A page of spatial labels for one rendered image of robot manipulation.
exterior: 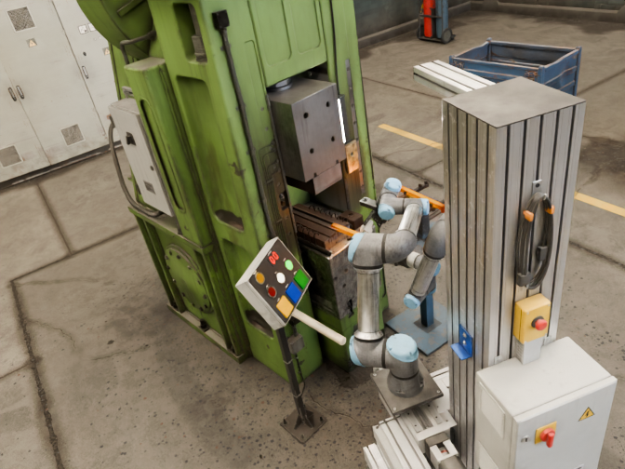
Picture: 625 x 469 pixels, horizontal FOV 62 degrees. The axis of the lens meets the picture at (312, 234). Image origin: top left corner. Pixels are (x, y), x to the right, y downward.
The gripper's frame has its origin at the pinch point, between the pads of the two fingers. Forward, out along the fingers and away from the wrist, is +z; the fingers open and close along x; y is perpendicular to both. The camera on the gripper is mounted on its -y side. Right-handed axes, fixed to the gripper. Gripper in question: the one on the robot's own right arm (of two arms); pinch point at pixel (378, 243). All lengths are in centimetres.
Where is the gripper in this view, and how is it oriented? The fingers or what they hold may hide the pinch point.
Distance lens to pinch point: 270.4
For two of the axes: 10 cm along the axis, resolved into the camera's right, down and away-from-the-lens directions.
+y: 1.7, 8.3, 5.3
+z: -6.9, -2.9, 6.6
